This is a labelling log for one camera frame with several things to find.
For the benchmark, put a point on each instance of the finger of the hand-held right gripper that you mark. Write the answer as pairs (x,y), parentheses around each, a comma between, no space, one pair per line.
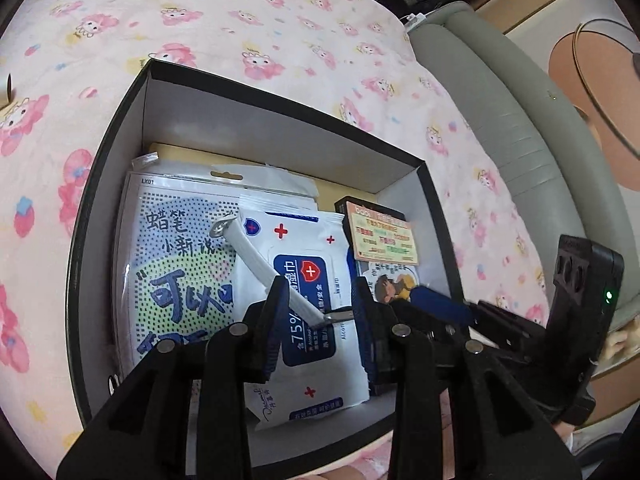
(480,342)
(440,302)

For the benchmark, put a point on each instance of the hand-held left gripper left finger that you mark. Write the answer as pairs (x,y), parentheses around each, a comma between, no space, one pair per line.
(278,317)

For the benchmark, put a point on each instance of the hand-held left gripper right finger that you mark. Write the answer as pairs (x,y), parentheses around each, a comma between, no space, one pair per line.
(362,325)

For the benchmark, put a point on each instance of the black cardboard box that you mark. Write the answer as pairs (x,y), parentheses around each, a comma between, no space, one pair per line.
(100,210)

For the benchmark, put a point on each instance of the person's right hand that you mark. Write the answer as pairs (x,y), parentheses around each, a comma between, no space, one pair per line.
(622,344)

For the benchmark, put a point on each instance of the cartoon figure card pack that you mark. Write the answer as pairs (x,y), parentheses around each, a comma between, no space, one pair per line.
(392,282)

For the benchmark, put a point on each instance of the white wet wipes packet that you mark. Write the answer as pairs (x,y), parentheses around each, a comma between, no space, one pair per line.
(310,260)

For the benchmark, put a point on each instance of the small black box pink label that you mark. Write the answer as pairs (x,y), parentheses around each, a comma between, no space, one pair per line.
(382,235)

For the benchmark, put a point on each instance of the large white printed packet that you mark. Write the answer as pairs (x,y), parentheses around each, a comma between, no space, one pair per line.
(175,260)

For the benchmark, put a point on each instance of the yellow flat envelope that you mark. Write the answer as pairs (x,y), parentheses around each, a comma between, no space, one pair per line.
(210,155)

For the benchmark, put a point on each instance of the round metal rimmed table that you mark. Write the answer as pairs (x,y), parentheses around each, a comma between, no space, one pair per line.
(600,105)

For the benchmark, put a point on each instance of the beige brown floor rug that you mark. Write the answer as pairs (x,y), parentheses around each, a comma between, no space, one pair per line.
(565,60)

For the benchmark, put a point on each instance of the pink printed blanket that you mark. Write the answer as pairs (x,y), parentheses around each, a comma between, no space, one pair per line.
(300,35)

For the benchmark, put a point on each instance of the small white plug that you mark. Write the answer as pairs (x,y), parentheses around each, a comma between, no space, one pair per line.
(415,20)

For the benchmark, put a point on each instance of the white cylinder object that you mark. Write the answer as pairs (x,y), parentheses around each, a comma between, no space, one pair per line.
(6,91)

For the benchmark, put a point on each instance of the grey padded bed frame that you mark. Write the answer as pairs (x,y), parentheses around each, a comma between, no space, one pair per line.
(500,90)

